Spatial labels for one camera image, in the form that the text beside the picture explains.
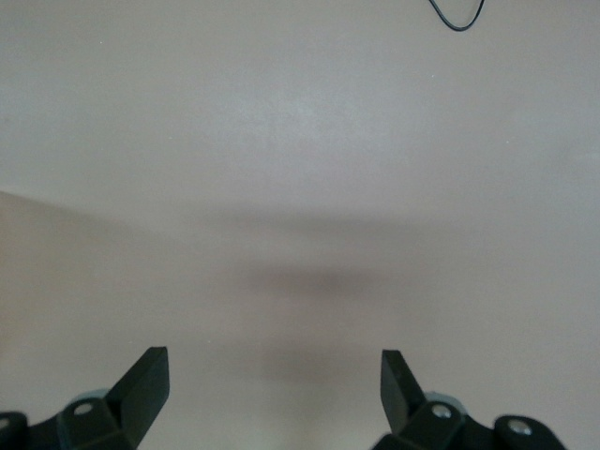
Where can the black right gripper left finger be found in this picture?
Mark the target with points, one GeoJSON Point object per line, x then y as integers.
{"type": "Point", "coordinates": [136, 398]}

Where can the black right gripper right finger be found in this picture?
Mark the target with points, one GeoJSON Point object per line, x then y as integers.
{"type": "Point", "coordinates": [403, 403]}

